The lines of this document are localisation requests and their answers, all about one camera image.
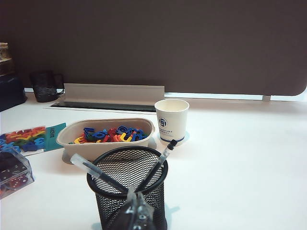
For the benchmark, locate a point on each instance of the brown desk divider panel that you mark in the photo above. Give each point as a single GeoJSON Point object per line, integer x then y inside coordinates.
{"type": "Point", "coordinates": [168, 43]}

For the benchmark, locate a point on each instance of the beige pulp tray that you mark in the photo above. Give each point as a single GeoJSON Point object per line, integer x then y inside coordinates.
{"type": "Point", "coordinates": [79, 149]}

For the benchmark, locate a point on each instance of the colourful plastic letters pile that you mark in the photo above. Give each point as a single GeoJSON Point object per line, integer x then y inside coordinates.
{"type": "Point", "coordinates": [112, 135]}

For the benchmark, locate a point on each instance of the black gel pen clear cap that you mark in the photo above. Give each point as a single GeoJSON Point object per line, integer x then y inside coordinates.
{"type": "Point", "coordinates": [156, 167]}
{"type": "Point", "coordinates": [100, 170]}

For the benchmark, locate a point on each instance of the clear plastic poker chip case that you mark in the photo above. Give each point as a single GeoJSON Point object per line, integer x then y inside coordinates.
{"type": "Point", "coordinates": [14, 177]}

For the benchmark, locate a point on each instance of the colourful foam letters package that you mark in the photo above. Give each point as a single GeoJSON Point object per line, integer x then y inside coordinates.
{"type": "Point", "coordinates": [24, 139]}

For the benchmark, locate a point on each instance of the black mesh pen holder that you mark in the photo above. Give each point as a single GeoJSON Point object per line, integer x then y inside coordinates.
{"type": "Point", "coordinates": [129, 167]}

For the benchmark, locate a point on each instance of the navy blue box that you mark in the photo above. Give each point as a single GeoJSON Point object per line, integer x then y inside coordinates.
{"type": "Point", "coordinates": [10, 93]}

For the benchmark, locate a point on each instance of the black mug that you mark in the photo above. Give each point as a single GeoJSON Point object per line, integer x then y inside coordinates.
{"type": "Point", "coordinates": [44, 87]}

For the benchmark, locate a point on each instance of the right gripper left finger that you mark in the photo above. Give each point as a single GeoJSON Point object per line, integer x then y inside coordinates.
{"type": "Point", "coordinates": [128, 215]}

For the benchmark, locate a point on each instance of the white paper cup blue logo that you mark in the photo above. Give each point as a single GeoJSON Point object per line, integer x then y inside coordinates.
{"type": "Point", "coordinates": [171, 122]}

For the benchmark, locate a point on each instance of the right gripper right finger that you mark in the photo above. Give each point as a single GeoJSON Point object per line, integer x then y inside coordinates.
{"type": "Point", "coordinates": [145, 218]}

